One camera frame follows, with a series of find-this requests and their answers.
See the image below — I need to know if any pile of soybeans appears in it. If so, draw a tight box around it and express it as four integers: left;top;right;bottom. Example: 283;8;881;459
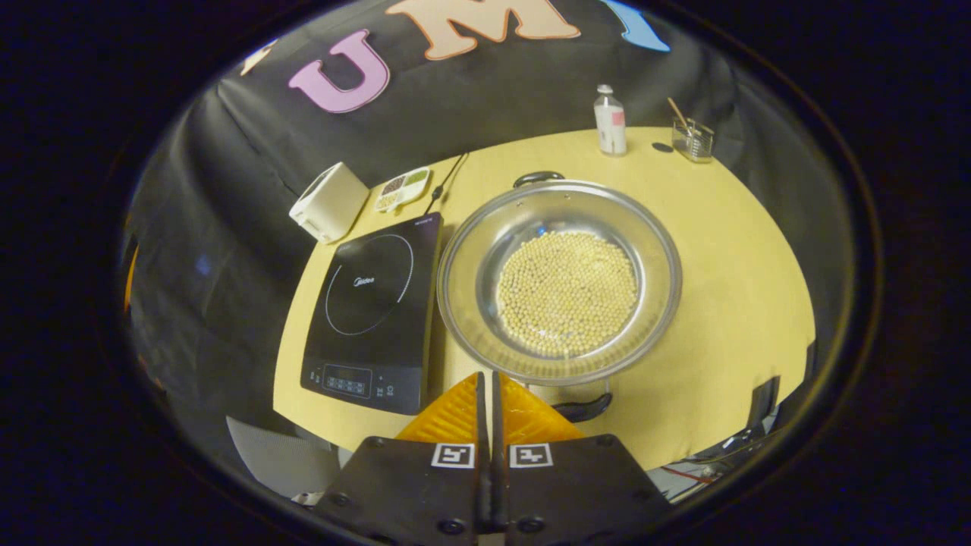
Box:
497;231;639;359

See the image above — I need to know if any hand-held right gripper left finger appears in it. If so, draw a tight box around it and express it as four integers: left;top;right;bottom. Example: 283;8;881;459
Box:
315;372;486;546

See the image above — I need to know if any black power cable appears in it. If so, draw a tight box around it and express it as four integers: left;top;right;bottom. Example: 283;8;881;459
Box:
425;152;471;215

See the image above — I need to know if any clear glass holder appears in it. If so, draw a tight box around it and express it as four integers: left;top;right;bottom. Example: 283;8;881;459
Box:
671;118;715;164

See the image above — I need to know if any white divided bean dish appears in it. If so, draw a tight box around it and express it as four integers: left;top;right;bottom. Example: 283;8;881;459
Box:
374;167;431;213

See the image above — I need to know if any black backdrop cloth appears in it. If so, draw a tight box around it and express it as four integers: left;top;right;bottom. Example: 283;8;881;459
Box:
121;0;850;456

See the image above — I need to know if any white toaster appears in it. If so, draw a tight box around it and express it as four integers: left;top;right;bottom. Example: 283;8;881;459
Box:
288;162;371;244

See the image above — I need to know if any black induction cooktop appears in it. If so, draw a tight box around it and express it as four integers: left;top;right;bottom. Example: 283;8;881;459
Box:
300;212;445;416

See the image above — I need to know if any steel pot with black handles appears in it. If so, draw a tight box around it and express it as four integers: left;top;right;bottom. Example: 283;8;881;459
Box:
436;171;683;423

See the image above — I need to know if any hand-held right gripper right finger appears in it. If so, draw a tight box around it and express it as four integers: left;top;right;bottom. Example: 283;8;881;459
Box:
492;372;672;546

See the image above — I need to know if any clear plastic bottle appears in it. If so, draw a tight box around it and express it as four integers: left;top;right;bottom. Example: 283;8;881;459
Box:
593;83;628;157

